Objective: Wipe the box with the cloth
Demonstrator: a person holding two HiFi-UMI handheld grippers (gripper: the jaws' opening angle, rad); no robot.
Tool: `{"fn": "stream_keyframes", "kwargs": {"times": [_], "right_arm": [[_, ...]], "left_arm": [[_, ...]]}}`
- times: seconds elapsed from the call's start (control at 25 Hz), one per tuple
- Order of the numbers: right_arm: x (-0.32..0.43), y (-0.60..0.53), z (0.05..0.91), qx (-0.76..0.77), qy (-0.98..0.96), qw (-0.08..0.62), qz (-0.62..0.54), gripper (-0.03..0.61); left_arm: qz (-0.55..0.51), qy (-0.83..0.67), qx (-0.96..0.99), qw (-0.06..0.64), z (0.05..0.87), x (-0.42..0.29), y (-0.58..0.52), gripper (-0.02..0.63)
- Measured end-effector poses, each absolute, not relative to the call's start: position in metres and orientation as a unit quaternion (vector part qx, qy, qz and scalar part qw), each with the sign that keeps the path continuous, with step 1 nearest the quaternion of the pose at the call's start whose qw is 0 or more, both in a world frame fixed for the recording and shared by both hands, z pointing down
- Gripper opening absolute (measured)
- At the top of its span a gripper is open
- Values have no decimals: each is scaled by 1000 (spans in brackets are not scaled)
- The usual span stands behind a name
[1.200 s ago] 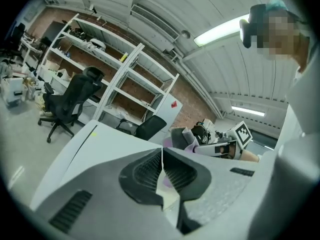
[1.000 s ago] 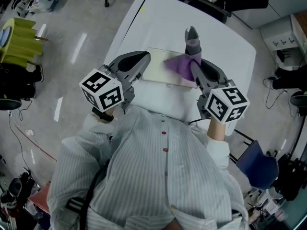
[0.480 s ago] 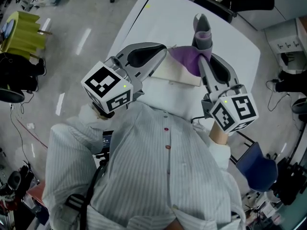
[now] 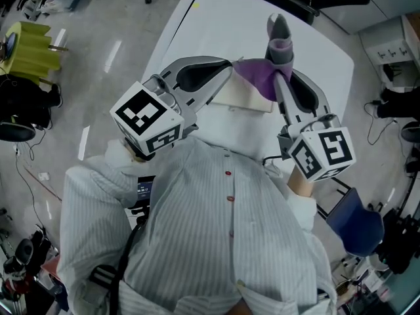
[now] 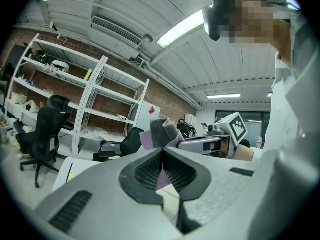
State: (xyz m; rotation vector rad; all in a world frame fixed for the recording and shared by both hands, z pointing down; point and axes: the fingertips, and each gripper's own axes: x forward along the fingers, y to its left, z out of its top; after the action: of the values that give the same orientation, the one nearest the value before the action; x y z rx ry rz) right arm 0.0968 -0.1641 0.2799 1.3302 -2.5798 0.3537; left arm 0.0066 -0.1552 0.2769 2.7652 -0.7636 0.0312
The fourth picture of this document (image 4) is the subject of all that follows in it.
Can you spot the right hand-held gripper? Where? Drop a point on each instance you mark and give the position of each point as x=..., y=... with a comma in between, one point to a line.
x=328, y=149

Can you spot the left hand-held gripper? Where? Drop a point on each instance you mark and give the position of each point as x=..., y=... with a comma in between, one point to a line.
x=141, y=113

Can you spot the purple and grey sock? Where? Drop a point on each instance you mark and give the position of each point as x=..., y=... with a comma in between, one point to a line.
x=262, y=77

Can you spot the person's right forearm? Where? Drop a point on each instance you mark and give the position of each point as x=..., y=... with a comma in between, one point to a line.
x=300, y=184

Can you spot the person's left forearm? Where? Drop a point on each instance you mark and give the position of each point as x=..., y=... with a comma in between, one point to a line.
x=118, y=157

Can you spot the white table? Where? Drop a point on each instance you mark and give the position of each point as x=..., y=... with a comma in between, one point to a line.
x=229, y=28

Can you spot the white drawer unit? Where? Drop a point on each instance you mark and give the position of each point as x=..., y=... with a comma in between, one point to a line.
x=390, y=52

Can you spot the black screen device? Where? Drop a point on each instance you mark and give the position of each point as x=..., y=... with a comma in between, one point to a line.
x=145, y=190

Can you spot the person's striped white shirt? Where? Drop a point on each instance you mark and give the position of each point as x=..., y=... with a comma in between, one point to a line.
x=197, y=225

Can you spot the blue chair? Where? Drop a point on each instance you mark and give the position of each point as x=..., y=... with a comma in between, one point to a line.
x=357, y=228

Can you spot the white power adapter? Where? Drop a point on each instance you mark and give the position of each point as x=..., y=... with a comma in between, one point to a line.
x=43, y=176

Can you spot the blue plate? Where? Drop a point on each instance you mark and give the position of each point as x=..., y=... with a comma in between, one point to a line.
x=11, y=43

